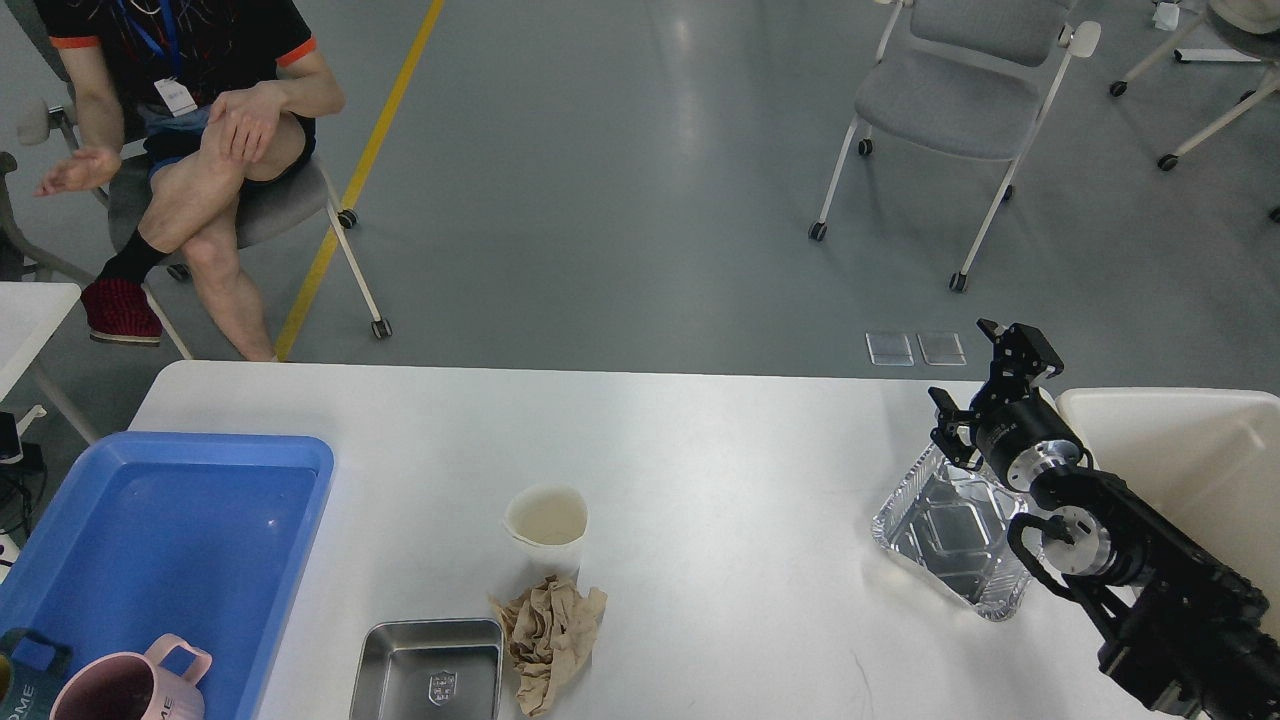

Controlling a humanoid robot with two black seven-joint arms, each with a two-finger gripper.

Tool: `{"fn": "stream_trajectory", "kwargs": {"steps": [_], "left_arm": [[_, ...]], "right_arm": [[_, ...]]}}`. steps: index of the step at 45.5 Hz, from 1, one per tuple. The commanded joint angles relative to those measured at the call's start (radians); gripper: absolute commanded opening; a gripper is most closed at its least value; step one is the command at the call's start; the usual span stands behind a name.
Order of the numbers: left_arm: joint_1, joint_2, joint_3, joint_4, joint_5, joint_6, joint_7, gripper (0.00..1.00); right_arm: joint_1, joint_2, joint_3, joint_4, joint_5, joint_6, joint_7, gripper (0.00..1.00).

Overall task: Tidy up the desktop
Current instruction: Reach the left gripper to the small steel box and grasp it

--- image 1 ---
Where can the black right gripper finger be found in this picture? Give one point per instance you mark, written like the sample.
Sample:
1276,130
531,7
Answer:
1022,358
953,424

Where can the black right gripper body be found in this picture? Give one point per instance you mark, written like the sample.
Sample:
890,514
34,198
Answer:
1017,442

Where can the aluminium foil tray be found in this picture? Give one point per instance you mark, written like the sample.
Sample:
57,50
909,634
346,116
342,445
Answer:
950,525

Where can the white paper cup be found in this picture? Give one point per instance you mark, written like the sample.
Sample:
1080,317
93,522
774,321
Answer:
549,522

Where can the stainless steel tray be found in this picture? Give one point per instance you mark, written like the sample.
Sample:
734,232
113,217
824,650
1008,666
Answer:
430,669

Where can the pink plastic mug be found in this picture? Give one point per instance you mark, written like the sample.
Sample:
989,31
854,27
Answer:
130,685

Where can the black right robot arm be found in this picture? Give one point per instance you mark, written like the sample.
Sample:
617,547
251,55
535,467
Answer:
1181,630

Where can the floor outlet cover right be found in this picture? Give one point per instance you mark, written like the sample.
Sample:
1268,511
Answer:
941,348

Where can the floor outlet cover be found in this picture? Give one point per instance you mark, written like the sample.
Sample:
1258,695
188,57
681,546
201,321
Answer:
941,348
889,349

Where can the floor outlet cover left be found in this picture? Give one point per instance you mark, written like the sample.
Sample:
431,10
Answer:
889,349

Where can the white plastic bin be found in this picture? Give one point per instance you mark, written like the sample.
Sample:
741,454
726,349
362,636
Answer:
1207,459

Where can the grey office chair right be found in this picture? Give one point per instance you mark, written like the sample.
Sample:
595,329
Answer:
956,107

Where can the grey office chair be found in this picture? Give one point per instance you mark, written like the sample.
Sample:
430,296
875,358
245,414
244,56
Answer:
263,214
956,107

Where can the crumpled brown paper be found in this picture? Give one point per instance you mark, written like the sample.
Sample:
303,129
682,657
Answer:
550,631

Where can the grey office chair left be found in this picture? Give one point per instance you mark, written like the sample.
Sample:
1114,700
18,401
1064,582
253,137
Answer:
263,214

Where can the blue plastic tray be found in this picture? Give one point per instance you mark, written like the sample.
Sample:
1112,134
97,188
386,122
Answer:
201,535

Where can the person in patterned shirt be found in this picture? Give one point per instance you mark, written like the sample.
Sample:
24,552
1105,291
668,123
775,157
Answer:
228,93

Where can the white side table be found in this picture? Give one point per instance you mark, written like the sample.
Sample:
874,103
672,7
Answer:
30,313

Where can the dark teal mug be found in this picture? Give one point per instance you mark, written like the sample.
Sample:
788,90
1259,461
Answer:
28,691

